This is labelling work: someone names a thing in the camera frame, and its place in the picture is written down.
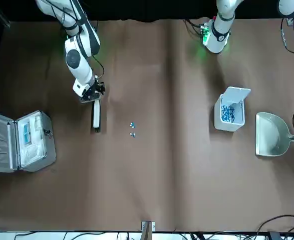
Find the aluminium profile post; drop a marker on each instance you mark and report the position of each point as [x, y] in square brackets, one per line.
[148, 228]

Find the aluminium frame profile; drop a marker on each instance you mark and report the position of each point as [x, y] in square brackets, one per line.
[289, 21]

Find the blue white medicine box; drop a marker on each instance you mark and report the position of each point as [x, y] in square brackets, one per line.
[26, 133]

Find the open aluminium case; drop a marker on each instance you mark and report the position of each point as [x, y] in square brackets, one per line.
[1, 142]

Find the white flip-lid trash can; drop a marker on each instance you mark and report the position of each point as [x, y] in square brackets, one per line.
[228, 126]

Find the pale grey dustpan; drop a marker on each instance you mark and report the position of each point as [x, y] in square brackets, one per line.
[269, 135]

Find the heap of blue capsules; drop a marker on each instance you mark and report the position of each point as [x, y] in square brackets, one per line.
[227, 113]

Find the clear plastic bag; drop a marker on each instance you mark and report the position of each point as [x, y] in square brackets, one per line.
[32, 155]

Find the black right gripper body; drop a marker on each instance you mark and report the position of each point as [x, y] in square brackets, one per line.
[94, 91]

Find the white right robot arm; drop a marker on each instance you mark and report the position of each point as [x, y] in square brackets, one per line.
[77, 65]

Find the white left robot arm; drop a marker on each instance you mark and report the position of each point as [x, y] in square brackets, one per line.
[219, 37]

